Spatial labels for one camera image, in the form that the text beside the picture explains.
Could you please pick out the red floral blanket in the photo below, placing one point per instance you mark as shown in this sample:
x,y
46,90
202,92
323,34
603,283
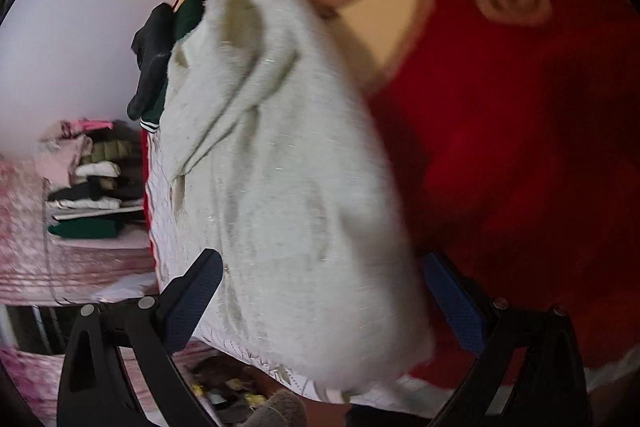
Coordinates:
x,y
500,122

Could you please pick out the stack of folded clothes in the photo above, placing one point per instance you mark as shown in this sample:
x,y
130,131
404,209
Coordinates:
x,y
90,179

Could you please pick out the pink patterned bedspread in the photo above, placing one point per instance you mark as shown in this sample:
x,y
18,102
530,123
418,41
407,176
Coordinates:
x,y
60,257

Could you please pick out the dark green garment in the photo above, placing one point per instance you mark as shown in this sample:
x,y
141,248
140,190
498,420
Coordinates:
x,y
187,19

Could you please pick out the cream knit sweater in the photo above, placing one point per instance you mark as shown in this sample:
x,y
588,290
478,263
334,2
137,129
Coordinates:
x,y
280,187

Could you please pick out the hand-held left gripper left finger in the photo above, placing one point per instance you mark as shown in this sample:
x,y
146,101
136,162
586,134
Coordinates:
x,y
192,294

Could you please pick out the black garment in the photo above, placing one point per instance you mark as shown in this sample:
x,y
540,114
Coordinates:
x,y
148,57

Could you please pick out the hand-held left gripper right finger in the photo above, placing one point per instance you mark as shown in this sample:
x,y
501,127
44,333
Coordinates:
x,y
452,297

